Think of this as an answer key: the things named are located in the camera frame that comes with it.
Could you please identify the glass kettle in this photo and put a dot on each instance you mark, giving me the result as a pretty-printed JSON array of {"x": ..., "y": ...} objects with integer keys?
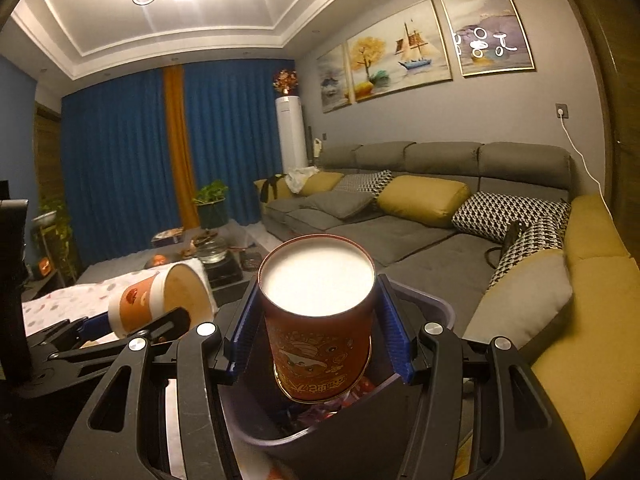
[{"x": 214, "y": 251}]

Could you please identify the black cloth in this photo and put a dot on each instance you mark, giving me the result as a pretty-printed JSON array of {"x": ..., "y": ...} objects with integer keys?
[{"x": 272, "y": 189}]

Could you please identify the small patterned cushion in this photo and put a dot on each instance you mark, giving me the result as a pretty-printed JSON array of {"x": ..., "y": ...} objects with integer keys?
[{"x": 367, "y": 182}]

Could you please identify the small yellow cushion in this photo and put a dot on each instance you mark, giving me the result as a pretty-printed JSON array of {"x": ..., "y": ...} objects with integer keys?
[{"x": 322, "y": 184}]

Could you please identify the large grey cushion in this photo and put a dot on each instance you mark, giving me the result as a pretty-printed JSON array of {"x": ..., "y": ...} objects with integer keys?
[{"x": 525, "y": 300}]

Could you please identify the white and orange paper cup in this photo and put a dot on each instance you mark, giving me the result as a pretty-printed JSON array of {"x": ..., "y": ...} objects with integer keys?
[{"x": 150, "y": 300}]

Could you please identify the black television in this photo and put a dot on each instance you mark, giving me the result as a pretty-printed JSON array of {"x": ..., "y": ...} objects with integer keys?
[{"x": 12, "y": 250}]

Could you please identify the flat grey cushion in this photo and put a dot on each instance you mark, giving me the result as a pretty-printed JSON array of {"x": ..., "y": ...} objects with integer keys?
[{"x": 340, "y": 205}]

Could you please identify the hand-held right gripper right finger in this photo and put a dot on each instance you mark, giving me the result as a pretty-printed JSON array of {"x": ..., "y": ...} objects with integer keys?
[{"x": 400, "y": 335}]

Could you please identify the orange curtain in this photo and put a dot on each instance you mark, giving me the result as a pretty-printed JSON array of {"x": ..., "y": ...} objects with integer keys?
[{"x": 181, "y": 150}]

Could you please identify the blue curtain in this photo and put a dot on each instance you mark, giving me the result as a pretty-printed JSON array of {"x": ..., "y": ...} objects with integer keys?
[
  {"x": 120, "y": 170},
  {"x": 235, "y": 135}
]

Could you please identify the grey sectional sofa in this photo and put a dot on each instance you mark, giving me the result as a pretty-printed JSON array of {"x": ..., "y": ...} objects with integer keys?
[{"x": 425, "y": 250}]

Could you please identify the potted plant in dark pot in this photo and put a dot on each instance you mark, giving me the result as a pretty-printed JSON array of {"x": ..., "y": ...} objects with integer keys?
[{"x": 212, "y": 207}]

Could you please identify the wooden window blind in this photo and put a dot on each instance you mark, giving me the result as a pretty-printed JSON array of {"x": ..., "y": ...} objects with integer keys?
[{"x": 47, "y": 155}]

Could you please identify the potted plant on stand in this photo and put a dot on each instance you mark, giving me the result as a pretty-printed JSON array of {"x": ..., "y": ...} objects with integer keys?
[{"x": 55, "y": 225}]

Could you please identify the gold framed cloud painting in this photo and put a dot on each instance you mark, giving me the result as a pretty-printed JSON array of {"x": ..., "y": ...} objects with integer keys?
[{"x": 487, "y": 27}]

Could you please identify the white standing air conditioner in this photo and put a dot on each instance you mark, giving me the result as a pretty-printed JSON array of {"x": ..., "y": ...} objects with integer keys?
[{"x": 291, "y": 135}]

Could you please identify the wide houndstooth cushion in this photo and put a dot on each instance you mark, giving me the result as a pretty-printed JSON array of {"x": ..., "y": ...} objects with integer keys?
[{"x": 505, "y": 215}]

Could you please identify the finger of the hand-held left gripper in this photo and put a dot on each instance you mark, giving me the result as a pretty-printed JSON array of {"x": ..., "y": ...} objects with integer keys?
[
  {"x": 150, "y": 342},
  {"x": 65, "y": 332}
]

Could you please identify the narrow houndstooth cushion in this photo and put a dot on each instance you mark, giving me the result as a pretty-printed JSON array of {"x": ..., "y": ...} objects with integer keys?
[{"x": 535, "y": 245}]

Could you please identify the white cloth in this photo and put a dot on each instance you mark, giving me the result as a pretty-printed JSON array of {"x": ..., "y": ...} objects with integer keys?
[{"x": 302, "y": 179}]

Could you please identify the wooden door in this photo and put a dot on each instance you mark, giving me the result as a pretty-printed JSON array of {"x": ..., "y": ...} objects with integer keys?
[{"x": 610, "y": 75}]

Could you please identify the red printed paper cup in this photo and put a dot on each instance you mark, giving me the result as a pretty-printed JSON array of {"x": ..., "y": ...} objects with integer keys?
[{"x": 320, "y": 350}]

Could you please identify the red snack wrapper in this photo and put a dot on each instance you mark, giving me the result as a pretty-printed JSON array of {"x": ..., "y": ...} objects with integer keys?
[{"x": 357, "y": 392}]

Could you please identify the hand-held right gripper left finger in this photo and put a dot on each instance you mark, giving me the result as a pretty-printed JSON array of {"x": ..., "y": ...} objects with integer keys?
[{"x": 245, "y": 340}]

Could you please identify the dark coffee table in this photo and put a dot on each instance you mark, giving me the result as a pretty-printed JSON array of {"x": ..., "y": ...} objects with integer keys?
[{"x": 185, "y": 252}]

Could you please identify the orange flower ornament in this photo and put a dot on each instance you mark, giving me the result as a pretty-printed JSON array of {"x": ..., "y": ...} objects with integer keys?
[{"x": 286, "y": 82}]

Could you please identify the large yellow cushion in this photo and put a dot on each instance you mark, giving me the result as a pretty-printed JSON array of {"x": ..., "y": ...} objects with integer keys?
[{"x": 422, "y": 202}]

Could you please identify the wall socket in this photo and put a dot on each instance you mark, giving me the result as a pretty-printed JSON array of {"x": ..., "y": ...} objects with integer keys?
[{"x": 561, "y": 111}]

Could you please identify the dark plastic trash bin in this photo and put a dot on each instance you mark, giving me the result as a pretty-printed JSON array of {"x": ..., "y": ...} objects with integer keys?
[{"x": 325, "y": 447}]

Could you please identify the small landscape painting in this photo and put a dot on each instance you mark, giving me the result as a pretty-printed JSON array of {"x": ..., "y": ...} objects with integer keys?
[{"x": 334, "y": 80}]

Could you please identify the large sailboat painting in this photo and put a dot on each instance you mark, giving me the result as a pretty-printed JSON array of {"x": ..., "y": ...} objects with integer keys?
[{"x": 400, "y": 50}]

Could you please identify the orange fruit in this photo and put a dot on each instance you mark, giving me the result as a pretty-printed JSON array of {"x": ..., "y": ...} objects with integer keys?
[{"x": 160, "y": 260}]

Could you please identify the flat printed box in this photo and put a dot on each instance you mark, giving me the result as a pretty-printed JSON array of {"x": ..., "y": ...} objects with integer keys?
[{"x": 169, "y": 235}]

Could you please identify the small orange ornament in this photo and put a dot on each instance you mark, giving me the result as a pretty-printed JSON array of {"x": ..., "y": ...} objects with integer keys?
[{"x": 45, "y": 267}]

